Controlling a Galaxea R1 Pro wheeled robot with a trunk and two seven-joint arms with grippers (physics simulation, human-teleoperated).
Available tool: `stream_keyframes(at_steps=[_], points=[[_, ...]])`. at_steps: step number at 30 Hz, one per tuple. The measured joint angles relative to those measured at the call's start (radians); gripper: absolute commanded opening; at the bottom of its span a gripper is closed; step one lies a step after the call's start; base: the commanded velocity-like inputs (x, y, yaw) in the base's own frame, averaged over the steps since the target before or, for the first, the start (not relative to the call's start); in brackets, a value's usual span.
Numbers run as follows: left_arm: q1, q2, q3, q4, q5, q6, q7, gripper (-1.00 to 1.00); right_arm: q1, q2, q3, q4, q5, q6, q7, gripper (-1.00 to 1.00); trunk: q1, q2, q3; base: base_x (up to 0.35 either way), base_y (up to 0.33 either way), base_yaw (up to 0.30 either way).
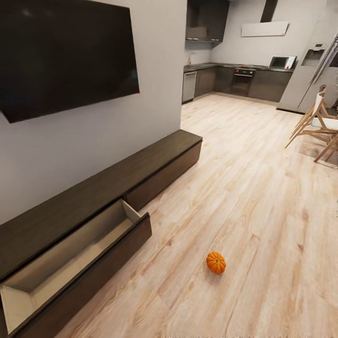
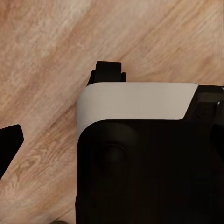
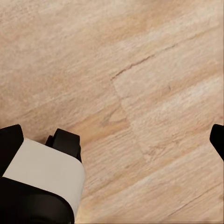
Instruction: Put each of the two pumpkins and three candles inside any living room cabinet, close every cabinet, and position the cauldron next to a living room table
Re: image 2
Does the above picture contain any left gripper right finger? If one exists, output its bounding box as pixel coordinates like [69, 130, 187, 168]
[210, 124, 224, 160]

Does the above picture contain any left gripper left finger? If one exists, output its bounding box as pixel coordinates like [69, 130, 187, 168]
[0, 124, 24, 179]

